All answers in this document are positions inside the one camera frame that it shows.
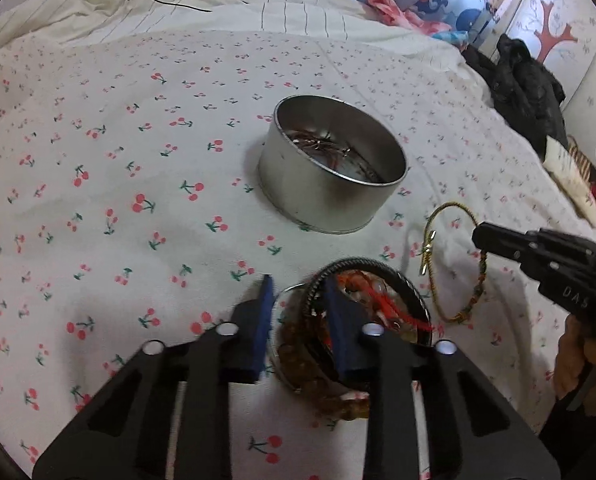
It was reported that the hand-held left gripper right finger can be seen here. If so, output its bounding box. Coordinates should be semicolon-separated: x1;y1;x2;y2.
325;277;561;480

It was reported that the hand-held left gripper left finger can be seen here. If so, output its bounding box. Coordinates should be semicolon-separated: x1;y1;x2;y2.
32;274;275;480

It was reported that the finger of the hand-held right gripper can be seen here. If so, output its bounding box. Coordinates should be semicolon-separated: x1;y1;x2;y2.
472;222;596;283

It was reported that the amber bead bracelet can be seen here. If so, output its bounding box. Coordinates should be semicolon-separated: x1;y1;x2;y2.
272;285;373;422

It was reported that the red cord bracelet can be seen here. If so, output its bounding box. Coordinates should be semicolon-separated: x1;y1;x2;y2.
337;270;435;335

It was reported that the gold braided bracelet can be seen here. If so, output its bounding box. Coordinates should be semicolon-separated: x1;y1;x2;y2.
418;202;486;323

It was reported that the black spiral bangle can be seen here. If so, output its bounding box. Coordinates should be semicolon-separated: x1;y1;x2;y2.
304;257;435;351

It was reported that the round metal tin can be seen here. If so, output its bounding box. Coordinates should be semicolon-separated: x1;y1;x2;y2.
257;95;409;235

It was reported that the person's right hand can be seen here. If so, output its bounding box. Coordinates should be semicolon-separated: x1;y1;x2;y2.
553;317;596;417

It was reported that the black jacket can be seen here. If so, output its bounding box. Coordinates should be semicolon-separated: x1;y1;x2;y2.
462;33;570;150

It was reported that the cherry print bedsheet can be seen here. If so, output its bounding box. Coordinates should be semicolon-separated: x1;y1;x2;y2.
0;29;596;480

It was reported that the white wardrobe red tree decal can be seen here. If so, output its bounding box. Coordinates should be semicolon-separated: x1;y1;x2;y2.
505;0;596;113

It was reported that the pink cloth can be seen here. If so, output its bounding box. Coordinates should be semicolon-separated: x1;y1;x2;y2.
364;0;455;37

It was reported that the white striped quilt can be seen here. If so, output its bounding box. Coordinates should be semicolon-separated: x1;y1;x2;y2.
0;0;468;73

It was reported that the thin copper wire bracelet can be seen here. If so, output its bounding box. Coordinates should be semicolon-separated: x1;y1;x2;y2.
287;129;381;181

